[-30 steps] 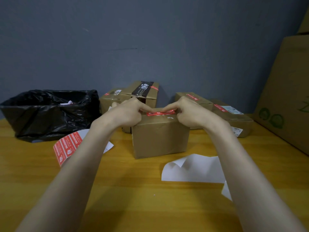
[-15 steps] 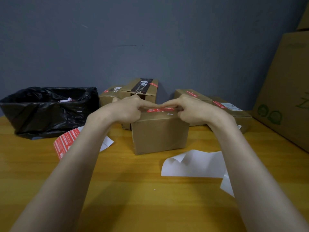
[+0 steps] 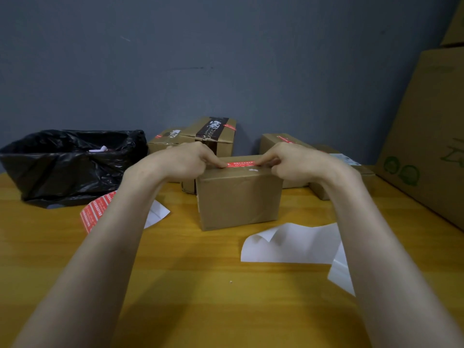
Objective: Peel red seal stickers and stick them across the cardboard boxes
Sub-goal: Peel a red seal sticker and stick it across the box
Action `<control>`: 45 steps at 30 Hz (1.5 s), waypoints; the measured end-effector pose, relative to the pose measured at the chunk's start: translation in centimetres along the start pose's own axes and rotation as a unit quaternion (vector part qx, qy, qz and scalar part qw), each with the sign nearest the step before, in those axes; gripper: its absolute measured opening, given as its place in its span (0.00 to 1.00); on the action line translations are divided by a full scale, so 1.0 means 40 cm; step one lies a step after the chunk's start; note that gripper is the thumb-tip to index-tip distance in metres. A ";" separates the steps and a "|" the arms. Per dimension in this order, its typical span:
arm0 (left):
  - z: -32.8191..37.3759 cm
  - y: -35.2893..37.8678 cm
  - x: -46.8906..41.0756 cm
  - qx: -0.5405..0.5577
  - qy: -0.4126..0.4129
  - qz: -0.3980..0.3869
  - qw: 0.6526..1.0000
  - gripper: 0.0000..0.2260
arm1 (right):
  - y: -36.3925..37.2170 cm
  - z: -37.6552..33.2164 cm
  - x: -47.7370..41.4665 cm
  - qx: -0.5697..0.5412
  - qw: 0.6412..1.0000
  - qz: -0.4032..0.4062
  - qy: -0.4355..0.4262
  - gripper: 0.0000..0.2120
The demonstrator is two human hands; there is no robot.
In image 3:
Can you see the large green printed carton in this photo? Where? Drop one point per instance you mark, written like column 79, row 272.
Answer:
column 455, row 25
column 424, row 126

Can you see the small brown cardboard box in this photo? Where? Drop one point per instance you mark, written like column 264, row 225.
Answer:
column 163, row 141
column 239, row 202
column 268, row 141

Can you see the person's right hand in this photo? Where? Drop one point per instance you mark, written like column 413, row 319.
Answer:
column 308, row 164

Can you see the white backing paper strip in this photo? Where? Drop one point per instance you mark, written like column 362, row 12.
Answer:
column 290, row 246

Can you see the box with black tape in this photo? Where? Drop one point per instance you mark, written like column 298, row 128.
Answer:
column 226, row 141

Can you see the person's left hand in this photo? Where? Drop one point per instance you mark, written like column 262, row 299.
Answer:
column 177, row 163

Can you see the person's left forearm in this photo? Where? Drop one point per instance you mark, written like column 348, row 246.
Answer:
column 83, row 271

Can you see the black plastic trash bag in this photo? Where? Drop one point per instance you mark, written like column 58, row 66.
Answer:
column 65, row 177

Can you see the white barcode label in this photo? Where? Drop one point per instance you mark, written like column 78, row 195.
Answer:
column 345, row 159

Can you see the long brown cardboard box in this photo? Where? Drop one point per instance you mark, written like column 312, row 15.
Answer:
column 366, row 173

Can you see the red sticker label strip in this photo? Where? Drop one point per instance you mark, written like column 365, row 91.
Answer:
column 92, row 210

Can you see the person's right forearm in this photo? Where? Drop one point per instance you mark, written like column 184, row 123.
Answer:
column 395, row 271

